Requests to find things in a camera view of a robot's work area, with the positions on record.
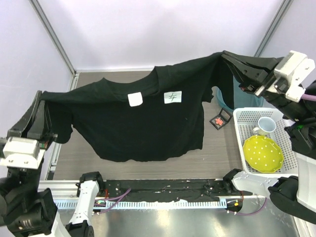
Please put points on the light blue mug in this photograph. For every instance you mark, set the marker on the light blue mug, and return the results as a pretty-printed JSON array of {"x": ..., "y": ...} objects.
[{"x": 265, "y": 126}]

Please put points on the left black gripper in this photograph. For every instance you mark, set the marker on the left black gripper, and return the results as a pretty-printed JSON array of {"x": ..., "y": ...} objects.
[{"x": 41, "y": 126}]

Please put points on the black t-shirt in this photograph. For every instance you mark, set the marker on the black t-shirt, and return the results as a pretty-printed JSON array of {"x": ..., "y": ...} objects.
[{"x": 123, "y": 121}]

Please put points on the teal transparent plastic bin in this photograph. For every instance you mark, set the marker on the teal transparent plastic bin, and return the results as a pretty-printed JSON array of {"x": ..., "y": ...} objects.
[{"x": 241, "y": 99}]

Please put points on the white paper label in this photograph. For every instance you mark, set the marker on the white paper label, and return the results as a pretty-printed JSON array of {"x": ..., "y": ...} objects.
[{"x": 172, "y": 97}]

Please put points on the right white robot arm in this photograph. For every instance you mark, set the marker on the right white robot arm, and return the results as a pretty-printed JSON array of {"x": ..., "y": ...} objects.
[{"x": 294, "y": 195}]

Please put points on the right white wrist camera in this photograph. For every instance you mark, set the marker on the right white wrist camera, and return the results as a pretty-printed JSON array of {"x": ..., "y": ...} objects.
[{"x": 290, "y": 73}]

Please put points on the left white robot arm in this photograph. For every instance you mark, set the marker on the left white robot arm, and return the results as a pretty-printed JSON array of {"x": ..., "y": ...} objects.
[{"x": 24, "y": 210}]

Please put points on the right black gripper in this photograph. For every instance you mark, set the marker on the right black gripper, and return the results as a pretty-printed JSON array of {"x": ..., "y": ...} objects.
[{"x": 253, "y": 79}]

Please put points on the white slotted cable duct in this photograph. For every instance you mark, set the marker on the white slotted cable duct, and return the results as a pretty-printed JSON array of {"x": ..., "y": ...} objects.
[{"x": 181, "y": 204}]

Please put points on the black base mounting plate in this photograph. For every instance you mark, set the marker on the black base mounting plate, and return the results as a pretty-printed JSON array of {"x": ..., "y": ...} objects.
[{"x": 179, "y": 188}]

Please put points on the white perforated plastic basket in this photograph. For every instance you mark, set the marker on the white perforated plastic basket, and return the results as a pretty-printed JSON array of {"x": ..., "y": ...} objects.
[{"x": 245, "y": 119}]

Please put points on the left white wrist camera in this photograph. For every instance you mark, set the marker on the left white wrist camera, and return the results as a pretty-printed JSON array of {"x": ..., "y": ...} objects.
[{"x": 22, "y": 153}]

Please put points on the yellow dotted plate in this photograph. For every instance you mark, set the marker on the yellow dotted plate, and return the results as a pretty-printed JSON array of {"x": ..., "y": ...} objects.
[{"x": 263, "y": 154}]

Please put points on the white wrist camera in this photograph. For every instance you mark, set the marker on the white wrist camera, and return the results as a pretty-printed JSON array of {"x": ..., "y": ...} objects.
[
  {"x": 290, "y": 73},
  {"x": 22, "y": 153}
]

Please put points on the black brooch box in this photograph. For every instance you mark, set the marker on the black brooch box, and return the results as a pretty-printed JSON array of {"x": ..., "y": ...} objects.
[{"x": 225, "y": 115}]

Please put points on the red gold brooch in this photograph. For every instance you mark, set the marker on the red gold brooch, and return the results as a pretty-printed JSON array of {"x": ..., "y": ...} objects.
[{"x": 219, "y": 121}]

